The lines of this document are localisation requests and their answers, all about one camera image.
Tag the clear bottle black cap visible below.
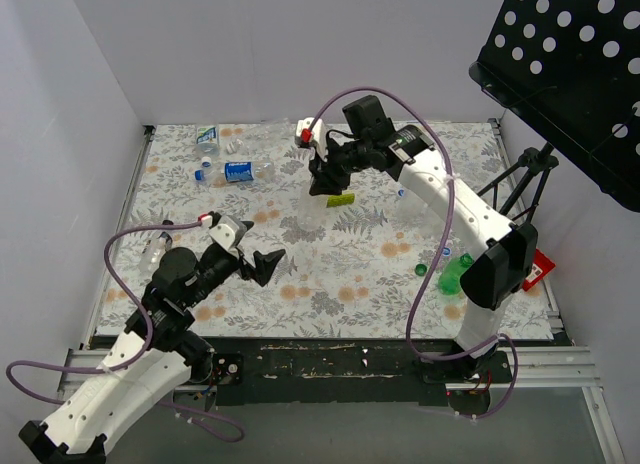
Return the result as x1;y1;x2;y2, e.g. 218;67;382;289
138;230;173;276

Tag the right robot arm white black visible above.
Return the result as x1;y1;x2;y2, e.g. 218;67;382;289
295;95;538;382

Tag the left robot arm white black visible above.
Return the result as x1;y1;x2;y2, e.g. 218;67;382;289
19;212;286;463

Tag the clear bottle blue label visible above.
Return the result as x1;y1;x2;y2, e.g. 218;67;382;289
194;161;275;184

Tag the crushed clear bottle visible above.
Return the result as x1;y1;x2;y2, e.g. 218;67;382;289
240;118;295;150

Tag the clear uncapped bottle right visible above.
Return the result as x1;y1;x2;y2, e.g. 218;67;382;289
397;187;426;221

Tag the bottle green white label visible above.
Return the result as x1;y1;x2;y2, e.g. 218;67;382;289
195;125;220;158

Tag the green plastic bottle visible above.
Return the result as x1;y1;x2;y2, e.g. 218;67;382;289
437;253;474;296

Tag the yellow green toy basket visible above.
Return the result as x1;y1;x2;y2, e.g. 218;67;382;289
326;193;355;208

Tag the floral tablecloth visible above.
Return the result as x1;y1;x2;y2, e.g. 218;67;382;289
97;121;556;341

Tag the black tripod stand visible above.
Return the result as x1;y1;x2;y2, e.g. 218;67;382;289
477;142;559;223

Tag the red box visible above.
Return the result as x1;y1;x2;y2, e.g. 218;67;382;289
522;249;556;292

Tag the black perforated music stand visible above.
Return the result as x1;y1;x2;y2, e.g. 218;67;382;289
469;0;639;212

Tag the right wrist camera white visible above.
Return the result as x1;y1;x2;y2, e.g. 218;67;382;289
294;117;327;160

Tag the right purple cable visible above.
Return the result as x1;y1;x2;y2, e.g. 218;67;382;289
309;86;521;419

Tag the purple cable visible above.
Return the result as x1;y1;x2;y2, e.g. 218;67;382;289
5;214;246;444
309;86;521;419

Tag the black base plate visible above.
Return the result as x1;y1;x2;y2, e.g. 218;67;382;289
199;337;513;410

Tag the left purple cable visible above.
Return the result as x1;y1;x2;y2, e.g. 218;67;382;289
5;214;246;444

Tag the aluminium frame rail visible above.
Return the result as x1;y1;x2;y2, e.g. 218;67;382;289
59;308;626;464

